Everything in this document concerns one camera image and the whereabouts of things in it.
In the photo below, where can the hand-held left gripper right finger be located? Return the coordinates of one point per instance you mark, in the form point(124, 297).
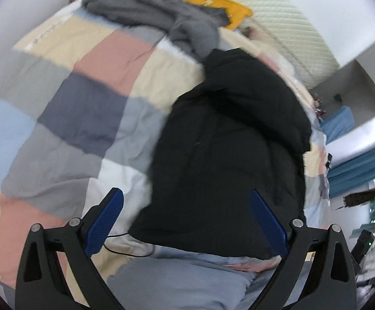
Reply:
point(270, 222)

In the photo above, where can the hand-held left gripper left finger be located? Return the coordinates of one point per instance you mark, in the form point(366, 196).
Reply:
point(105, 222)

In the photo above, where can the black puffer jacket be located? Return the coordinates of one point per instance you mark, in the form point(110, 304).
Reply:
point(223, 151)

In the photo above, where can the blue curtain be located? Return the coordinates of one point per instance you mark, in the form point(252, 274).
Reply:
point(355, 171)

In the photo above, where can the brown patterned hanging cloth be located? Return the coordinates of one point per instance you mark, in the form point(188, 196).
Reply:
point(368, 195)

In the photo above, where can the pastel checked quilt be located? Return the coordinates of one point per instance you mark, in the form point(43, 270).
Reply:
point(77, 109)

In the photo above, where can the blue covered chair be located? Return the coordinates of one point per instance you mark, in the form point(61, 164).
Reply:
point(337, 124)

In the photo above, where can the row of small bottles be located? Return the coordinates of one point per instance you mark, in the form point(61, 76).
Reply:
point(318, 107)

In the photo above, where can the pink pillow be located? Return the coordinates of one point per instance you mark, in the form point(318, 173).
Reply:
point(255, 35)

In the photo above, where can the cream quilted headboard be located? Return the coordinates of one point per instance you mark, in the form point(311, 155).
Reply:
point(287, 32)

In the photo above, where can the grey fleece garment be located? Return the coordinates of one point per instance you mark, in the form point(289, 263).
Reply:
point(148, 6)

